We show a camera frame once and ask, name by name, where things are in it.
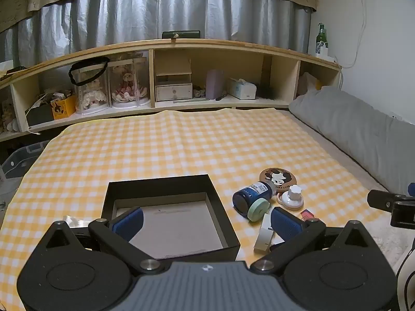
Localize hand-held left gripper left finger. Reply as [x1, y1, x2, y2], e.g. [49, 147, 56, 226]
[44, 207, 171, 277]

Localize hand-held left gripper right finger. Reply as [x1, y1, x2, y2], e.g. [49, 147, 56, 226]
[250, 207, 372, 276]

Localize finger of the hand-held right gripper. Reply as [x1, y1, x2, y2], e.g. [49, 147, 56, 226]
[391, 183, 415, 228]
[367, 189, 406, 210]

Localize white round knob container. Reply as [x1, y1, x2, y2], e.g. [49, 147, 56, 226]
[280, 185, 305, 210]

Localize dark blue supplement bottle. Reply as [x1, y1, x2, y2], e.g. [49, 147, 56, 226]
[232, 181, 276, 216]

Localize black cardboard box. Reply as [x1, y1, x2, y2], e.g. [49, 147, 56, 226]
[101, 174, 240, 262]

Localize round cork coaster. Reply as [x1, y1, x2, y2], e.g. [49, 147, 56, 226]
[259, 167, 292, 188]

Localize mint green round roll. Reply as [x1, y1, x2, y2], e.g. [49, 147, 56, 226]
[246, 197, 270, 222]

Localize cream satin ribbon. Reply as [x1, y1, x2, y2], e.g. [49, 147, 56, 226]
[63, 215, 91, 229]

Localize grey pillow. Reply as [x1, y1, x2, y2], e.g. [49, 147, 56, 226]
[288, 86, 415, 198]

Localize yellow checked blanket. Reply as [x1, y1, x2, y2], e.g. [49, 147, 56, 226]
[0, 108, 394, 311]

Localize clear plastic storage bin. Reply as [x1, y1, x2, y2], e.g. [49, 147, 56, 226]
[0, 141, 49, 182]

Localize clear doll display case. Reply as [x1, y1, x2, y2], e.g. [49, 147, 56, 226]
[108, 60, 151, 108]
[74, 66, 109, 115]

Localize yellow cartoon box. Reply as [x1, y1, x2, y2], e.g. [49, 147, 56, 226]
[50, 96, 77, 120]

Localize small wooden drawer cabinet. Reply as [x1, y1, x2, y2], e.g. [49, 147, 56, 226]
[155, 59, 193, 102]

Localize white plastic bag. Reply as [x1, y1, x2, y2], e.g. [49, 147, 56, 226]
[298, 71, 323, 96]

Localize dark green box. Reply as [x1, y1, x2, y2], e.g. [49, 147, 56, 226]
[25, 105, 54, 127]

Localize white tissue box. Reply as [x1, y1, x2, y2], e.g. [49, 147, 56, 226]
[228, 78, 257, 100]

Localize purple container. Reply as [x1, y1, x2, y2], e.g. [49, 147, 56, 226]
[206, 69, 225, 99]

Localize black headband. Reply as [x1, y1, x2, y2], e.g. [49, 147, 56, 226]
[68, 56, 111, 87]

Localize small plush toys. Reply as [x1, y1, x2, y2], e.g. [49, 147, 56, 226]
[0, 100, 20, 133]

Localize green beer bottle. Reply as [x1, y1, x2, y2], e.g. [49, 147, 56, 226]
[316, 23, 328, 55]

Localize wooden headboard shelf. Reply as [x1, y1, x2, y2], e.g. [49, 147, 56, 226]
[0, 38, 343, 143]

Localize dark green glasses case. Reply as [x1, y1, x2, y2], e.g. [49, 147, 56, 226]
[162, 30, 201, 40]

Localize silver curtain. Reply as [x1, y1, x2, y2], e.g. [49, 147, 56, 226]
[0, 0, 313, 72]

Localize white wall cable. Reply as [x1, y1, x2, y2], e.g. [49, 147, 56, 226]
[337, 0, 373, 68]

